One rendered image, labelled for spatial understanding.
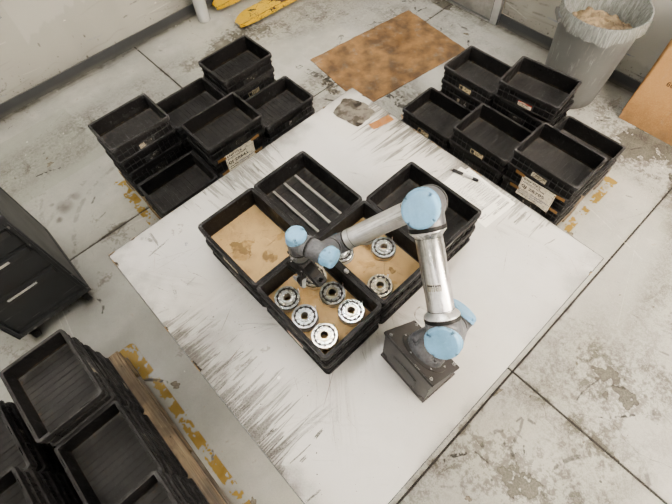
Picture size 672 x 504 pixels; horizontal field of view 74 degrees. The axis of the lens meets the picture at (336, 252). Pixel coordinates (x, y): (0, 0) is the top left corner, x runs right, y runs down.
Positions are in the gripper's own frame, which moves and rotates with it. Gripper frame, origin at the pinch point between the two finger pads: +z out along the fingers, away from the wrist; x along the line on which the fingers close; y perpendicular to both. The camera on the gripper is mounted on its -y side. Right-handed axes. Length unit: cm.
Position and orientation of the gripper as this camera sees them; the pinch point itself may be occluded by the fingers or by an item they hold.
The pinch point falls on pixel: (309, 282)
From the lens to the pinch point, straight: 183.1
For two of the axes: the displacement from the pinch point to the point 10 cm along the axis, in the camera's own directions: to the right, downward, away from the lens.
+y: -7.6, -5.4, 3.5
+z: 0.4, 5.0, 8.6
